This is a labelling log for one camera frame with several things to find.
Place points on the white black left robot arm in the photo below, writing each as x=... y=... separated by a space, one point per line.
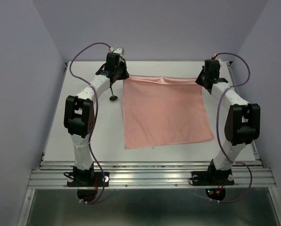
x=80 y=115

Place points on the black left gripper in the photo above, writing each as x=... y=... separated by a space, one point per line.
x=125 y=75

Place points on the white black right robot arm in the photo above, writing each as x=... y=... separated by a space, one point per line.
x=242 y=124

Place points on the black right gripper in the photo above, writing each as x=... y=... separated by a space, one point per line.
x=198 y=80

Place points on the aluminium frame rail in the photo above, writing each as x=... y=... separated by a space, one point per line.
x=138 y=175

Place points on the pink satin napkin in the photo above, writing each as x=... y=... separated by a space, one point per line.
x=163 y=111

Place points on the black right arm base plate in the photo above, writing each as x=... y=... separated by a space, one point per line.
x=204 y=178

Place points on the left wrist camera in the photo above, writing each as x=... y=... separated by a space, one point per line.
x=119 y=51

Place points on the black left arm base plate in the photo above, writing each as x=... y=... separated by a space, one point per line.
x=96 y=181

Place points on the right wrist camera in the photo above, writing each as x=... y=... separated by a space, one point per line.
x=222 y=62

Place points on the black spoon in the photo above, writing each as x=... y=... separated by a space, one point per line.
x=112 y=97

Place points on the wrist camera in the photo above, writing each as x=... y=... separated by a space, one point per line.
x=119 y=51
x=222 y=62

